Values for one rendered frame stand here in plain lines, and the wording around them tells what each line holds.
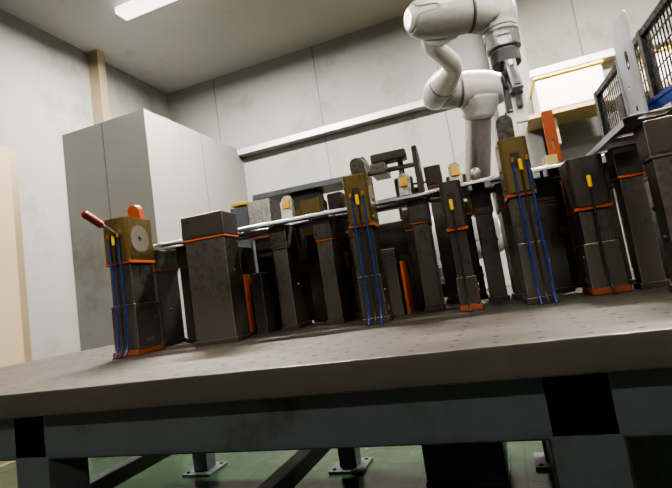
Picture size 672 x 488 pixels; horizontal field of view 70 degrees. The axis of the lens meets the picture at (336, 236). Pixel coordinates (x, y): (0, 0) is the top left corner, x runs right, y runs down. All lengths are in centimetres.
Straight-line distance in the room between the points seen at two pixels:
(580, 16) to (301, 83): 262
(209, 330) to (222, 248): 21
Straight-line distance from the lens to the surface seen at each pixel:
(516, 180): 106
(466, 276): 109
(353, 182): 112
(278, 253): 133
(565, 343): 58
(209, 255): 126
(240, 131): 539
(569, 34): 491
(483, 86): 193
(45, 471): 101
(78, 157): 453
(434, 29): 136
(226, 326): 124
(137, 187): 405
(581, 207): 109
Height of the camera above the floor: 79
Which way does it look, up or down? 6 degrees up
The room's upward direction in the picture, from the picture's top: 9 degrees counter-clockwise
